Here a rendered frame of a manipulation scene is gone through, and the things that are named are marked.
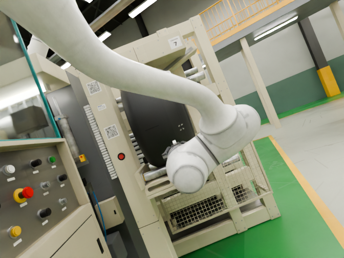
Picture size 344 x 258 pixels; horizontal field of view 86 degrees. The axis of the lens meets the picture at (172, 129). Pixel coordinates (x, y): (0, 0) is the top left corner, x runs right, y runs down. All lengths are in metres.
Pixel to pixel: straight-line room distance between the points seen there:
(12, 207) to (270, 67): 9.90
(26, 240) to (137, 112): 0.63
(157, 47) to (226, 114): 1.14
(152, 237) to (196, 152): 0.89
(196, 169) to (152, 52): 1.19
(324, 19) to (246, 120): 10.41
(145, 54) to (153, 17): 10.53
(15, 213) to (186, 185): 0.61
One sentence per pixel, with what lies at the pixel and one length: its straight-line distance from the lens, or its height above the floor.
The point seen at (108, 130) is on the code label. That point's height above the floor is 1.23.
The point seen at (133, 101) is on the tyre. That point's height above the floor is 1.30.
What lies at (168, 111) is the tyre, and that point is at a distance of 0.91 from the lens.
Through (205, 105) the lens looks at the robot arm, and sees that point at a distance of 0.43.
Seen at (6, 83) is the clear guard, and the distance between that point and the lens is 1.07.
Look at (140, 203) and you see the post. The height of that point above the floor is 0.75.
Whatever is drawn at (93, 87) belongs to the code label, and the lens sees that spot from 1.24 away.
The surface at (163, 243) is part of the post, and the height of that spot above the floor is 0.48.
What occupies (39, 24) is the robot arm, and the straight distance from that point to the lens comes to 0.35.
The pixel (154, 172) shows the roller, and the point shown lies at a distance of 1.07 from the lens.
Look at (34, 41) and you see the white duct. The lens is 1.86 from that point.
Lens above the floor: 1.08
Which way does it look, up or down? 1 degrees up
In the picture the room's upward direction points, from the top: 22 degrees counter-clockwise
